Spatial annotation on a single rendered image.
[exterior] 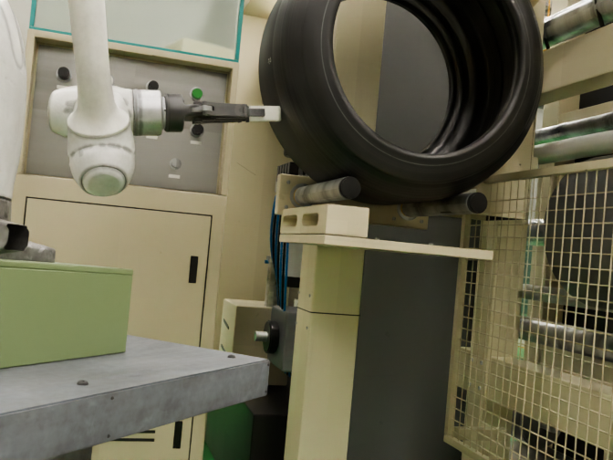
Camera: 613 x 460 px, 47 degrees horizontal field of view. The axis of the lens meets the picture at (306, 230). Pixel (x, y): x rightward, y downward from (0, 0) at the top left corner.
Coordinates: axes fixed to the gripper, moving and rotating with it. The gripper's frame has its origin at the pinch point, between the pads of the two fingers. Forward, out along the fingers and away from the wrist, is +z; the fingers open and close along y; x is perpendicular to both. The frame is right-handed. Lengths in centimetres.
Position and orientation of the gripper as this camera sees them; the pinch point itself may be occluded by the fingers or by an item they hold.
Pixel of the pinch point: (264, 113)
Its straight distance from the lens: 146.0
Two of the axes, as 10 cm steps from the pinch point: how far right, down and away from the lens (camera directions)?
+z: 9.6, -0.4, 2.8
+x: 0.4, 10.0, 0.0
